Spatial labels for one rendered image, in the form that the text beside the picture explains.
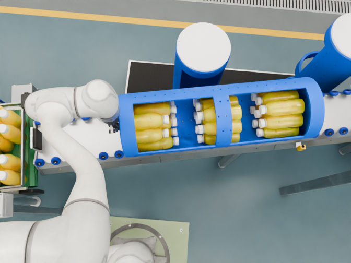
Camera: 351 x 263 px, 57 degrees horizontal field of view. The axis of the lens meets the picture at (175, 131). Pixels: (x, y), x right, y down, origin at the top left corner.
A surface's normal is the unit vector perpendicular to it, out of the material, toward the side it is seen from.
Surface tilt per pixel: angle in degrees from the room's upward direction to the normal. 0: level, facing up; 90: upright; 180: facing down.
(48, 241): 31
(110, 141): 0
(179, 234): 1
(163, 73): 0
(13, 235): 39
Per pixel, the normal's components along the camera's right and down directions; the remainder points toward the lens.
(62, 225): 0.08, -0.82
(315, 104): 0.06, -0.04
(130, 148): 0.11, 0.71
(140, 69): 0.04, -0.25
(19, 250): 0.07, -0.48
